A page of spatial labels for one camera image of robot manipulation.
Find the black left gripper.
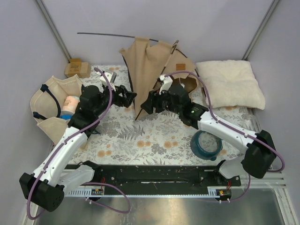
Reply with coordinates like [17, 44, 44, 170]
[94, 82, 136, 116]

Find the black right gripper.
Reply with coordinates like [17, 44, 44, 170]
[140, 86, 181, 115]

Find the beige fabric pet tent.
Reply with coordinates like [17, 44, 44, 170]
[119, 37, 207, 121]

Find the black tent pole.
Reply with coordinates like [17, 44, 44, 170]
[135, 39, 207, 121]
[77, 32, 158, 42]

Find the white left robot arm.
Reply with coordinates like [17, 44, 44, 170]
[19, 85, 137, 212]

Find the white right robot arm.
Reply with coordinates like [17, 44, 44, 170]
[141, 85, 276, 186]

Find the floral patterned mat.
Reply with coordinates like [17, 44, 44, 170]
[69, 65, 258, 165]

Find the cardboard box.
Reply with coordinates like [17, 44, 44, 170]
[64, 58, 91, 78]

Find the white fluffy pillow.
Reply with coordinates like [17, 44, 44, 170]
[196, 60, 265, 110]

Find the cream canvas tote bag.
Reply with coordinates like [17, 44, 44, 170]
[30, 75, 83, 144]

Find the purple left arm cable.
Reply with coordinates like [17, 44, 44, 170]
[26, 67, 131, 220]

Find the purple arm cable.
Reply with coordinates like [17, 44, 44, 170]
[26, 67, 131, 220]
[164, 71, 285, 203]

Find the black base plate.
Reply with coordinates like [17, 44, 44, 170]
[92, 165, 241, 197]

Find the white slotted cable duct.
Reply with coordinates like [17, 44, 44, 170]
[65, 186, 105, 198]

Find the aluminium frame post left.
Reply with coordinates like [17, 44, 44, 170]
[34, 0, 71, 63]

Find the aluminium frame post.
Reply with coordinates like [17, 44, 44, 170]
[242, 0, 282, 61]
[34, 0, 71, 63]

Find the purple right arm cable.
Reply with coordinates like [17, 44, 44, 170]
[164, 71, 285, 203]

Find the aluminium frame post right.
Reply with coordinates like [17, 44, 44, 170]
[242, 0, 282, 61]

